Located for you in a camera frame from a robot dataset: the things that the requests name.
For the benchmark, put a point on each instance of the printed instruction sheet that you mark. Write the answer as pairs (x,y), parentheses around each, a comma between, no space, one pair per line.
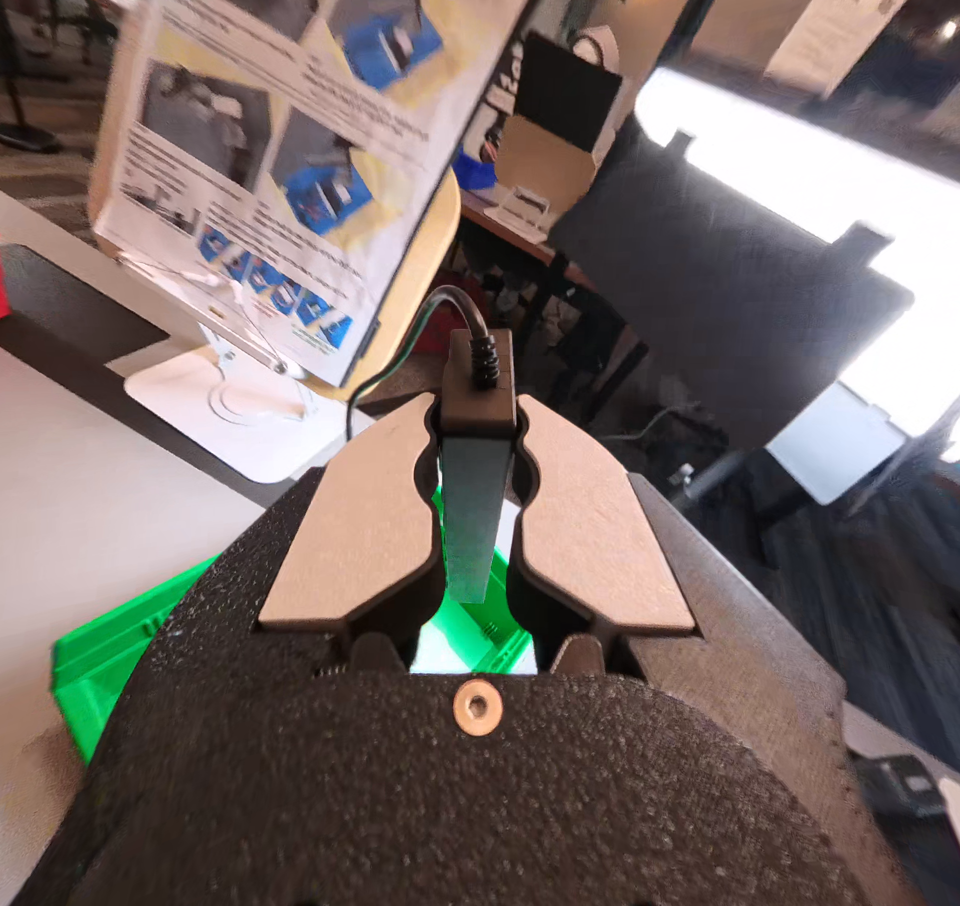
(262,95)

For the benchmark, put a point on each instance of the document stand with black sheet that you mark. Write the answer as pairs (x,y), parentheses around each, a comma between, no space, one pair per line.
(566,95)

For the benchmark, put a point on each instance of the instruction sheet on white stand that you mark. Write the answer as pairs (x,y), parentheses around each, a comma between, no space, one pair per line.
(439,230)

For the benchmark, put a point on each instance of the green plastic bin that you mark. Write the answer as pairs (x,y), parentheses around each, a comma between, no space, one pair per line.
(97,666)

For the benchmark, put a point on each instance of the hanging paper sheet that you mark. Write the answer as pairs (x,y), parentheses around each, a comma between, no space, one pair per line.
(847,13)

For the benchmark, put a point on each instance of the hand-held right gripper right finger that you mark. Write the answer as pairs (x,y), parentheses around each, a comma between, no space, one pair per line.
(600,538)

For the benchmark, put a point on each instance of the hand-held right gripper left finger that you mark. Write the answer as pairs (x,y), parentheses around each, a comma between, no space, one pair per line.
(352,538)

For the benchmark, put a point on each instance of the blue plastic bin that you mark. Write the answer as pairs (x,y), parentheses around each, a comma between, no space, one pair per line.
(476,170)

